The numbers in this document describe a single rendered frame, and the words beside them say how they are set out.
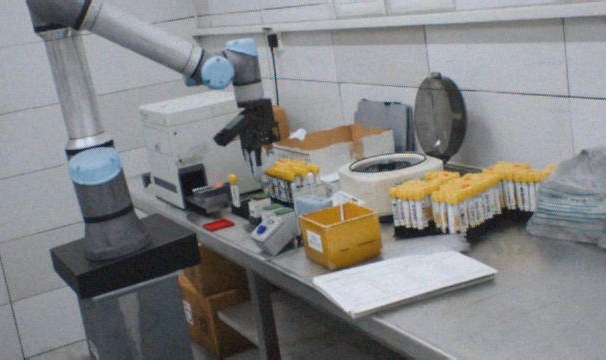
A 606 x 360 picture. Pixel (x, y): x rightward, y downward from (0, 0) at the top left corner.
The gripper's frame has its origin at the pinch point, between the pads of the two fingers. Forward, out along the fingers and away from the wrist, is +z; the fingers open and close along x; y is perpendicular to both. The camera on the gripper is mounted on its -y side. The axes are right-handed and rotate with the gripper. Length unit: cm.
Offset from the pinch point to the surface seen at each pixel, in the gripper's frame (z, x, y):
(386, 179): 2.3, -26.8, 22.2
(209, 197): 8.4, 26.9, -2.9
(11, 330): 78, 171, -45
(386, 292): 12, -68, -8
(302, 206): 4.8, -20.3, 1.7
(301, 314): 74, 76, 44
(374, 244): 10.0, -45.9, 4.4
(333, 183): 6.4, -2.2, 21.5
